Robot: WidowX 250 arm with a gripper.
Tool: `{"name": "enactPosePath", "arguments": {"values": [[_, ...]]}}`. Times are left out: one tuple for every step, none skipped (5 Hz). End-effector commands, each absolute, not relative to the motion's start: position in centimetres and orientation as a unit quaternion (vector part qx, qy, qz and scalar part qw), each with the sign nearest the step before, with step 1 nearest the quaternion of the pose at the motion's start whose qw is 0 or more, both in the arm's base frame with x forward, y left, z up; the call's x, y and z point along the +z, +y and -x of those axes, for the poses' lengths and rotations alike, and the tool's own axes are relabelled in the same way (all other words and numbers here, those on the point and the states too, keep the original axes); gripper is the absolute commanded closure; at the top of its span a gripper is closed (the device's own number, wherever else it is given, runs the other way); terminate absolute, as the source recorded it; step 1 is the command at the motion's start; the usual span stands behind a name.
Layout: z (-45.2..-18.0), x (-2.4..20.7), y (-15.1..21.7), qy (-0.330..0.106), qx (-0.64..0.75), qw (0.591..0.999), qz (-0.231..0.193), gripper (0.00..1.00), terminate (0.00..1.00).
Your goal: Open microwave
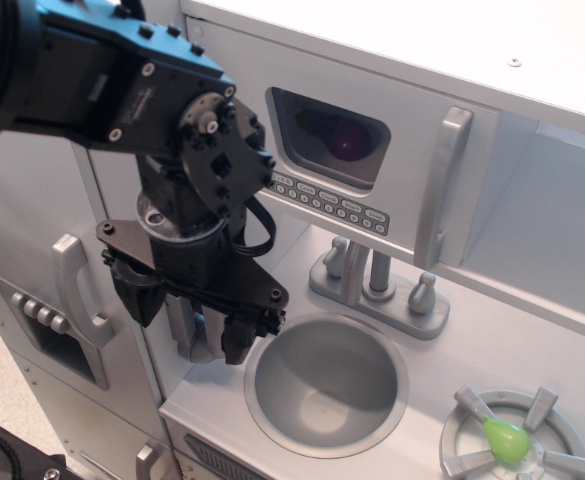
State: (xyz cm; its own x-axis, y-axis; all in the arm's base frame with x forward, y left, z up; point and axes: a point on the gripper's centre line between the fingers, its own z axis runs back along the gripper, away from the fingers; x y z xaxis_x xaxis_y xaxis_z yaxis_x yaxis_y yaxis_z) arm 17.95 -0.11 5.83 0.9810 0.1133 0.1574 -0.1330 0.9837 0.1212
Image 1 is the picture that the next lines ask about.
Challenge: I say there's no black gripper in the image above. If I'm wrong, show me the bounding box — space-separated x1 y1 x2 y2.
96 220 289 364

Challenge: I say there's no white toy microwave door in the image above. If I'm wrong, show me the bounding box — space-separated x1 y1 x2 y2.
187 18 502 269

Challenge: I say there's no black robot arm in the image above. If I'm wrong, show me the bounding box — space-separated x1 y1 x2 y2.
0 1 289 365

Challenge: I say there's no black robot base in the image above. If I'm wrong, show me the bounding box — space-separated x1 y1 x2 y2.
0 427 75 479

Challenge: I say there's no grey toy telephone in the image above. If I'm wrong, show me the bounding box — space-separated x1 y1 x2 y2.
166 295 225 364

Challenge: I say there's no grey toy ice dispenser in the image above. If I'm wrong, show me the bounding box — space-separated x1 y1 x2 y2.
0 277 109 390

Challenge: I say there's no grey round toy sink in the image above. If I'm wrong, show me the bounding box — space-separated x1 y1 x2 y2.
244 313 409 459

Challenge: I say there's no grey oven control panel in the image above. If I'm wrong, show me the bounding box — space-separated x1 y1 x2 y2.
184 434 265 480

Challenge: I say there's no grey toy faucet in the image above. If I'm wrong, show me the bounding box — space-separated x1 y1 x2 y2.
309 236 450 341

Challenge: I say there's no purple toy eggplant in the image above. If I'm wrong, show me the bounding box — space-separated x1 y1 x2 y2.
296 109 374 162

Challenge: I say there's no white toy kitchen cabinet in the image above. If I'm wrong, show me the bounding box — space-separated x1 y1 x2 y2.
0 1 585 479

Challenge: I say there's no green toy pear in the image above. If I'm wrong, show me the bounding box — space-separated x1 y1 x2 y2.
483 416 531 465

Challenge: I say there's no grey toy stove burner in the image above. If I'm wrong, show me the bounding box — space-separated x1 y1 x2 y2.
439 386 585 479

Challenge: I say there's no grey fridge door handle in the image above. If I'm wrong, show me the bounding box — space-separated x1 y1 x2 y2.
52 233 114 348

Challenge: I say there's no grey lower door handle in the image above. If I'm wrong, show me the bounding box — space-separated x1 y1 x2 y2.
135 443 169 480

